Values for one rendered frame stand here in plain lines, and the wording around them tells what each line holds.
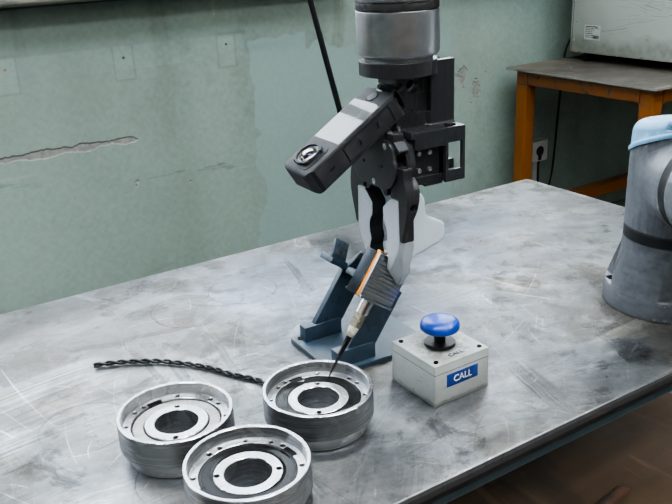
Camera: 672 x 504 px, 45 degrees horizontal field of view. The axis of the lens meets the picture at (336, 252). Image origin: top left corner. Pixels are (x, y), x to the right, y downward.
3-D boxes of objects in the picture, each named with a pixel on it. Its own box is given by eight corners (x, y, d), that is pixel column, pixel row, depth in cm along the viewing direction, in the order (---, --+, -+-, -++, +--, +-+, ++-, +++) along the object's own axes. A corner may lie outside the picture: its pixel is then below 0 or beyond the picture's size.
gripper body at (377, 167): (466, 186, 77) (468, 56, 73) (391, 203, 73) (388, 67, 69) (419, 169, 83) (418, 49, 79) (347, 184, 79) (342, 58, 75)
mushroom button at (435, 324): (437, 375, 81) (437, 330, 79) (412, 359, 84) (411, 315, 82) (467, 363, 83) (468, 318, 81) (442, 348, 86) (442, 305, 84)
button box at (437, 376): (435, 408, 80) (435, 364, 78) (392, 379, 85) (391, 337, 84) (496, 382, 84) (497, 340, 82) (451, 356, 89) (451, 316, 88)
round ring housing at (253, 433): (267, 448, 75) (264, 410, 73) (339, 504, 67) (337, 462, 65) (164, 497, 69) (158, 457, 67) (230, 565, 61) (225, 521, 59)
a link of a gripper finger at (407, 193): (424, 243, 74) (416, 148, 72) (410, 247, 74) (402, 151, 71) (395, 234, 78) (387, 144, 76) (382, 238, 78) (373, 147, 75)
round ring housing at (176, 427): (103, 446, 76) (96, 408, 75) (200, 405, 82) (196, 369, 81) (155, 500, 68) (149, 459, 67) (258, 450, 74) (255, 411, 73)
